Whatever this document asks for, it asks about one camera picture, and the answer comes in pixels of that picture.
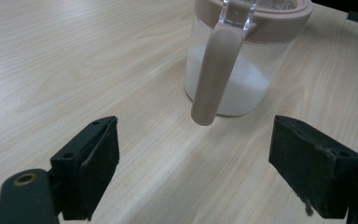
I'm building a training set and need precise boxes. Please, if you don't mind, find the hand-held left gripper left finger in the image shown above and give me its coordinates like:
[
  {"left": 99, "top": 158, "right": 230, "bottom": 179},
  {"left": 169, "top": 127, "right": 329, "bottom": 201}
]
[{"left": 49, "top": 116, "right": 120, "bottom": 221}]

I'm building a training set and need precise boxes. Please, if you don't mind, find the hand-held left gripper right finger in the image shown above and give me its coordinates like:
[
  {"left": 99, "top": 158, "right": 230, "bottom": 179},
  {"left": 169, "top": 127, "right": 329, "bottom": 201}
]
[{"left": 268, "top": 115, "right": 358, "bottom": 219}]

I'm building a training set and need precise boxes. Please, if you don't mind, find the clear jar with beige handle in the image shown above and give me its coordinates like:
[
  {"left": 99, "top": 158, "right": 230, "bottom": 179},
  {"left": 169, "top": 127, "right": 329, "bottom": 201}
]
[{"left": 184, "top": 0, "right": 315, "bottom": 127}]

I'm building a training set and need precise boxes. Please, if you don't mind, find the white granulated sugar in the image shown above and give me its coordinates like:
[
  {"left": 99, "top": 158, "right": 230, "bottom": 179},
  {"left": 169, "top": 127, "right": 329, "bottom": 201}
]
[{"left": 185, "top": 45, "right": 272, "bottom": 117}]

